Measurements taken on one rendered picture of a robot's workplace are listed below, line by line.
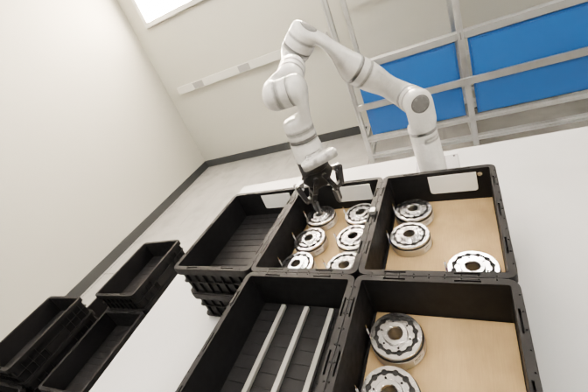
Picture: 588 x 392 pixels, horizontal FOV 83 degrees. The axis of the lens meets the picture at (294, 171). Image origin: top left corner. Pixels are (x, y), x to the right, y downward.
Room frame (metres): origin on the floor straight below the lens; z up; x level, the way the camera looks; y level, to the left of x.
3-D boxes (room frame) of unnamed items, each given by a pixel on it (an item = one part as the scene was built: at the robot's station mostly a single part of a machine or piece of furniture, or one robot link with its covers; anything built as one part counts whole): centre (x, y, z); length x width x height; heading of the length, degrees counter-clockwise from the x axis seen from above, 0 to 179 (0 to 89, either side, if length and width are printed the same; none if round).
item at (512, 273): (0.64, -0.27, 0.92); 0.40 x 0.30 x 0.02; 147
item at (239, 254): (0.97, 0.23, 0.87); 0.40 x 0.30 x 0.11; 147
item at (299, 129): (0.75, -0.06, 1.27); 0.09 x 0.07 x 0.15; 69
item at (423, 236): (0.68, -0.21, 0.86); 0.10 x 0.10 x 0.01
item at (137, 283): (1.59, 0.98, 0.37); 0.40 x 0.30 x 0.45; 151
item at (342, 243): (0.77, -0.08, 0.86); 0.10 x 0.10 x 0.01
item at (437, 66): (2.43, -1.07, 0.60); 0.72 x 0.03 x 0.56; 61
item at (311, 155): (0.74, -0.06, 1.18); 0.11 x 0.09 x 0.06; 13
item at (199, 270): (0.97, 0.23, 0.92); 0.40 x 0.30 x 0.02; 147
